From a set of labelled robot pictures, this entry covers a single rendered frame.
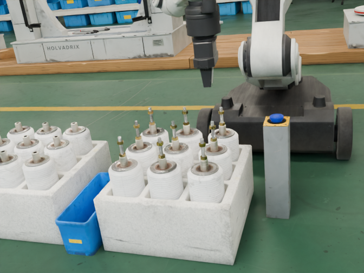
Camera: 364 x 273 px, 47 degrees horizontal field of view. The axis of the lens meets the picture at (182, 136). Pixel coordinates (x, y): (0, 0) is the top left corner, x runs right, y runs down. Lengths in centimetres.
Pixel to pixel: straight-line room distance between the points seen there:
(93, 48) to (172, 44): 67
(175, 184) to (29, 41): 285
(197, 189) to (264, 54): 56
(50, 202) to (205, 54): 63
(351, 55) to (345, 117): 148
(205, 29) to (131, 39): 232
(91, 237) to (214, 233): 37
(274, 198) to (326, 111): 45
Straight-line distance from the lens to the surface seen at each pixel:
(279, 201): 133
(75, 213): 137
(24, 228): 143
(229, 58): 311
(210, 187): 110
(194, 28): 109
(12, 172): 140
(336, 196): 149
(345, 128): 160
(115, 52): 346
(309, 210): 141
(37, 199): 133
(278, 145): 124
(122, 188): 119
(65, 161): 142
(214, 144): 121
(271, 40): 146
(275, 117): 122
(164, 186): 114
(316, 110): 162
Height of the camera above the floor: 78
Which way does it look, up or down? 23 degrees down
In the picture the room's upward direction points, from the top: 7 degrees counter-clockwise
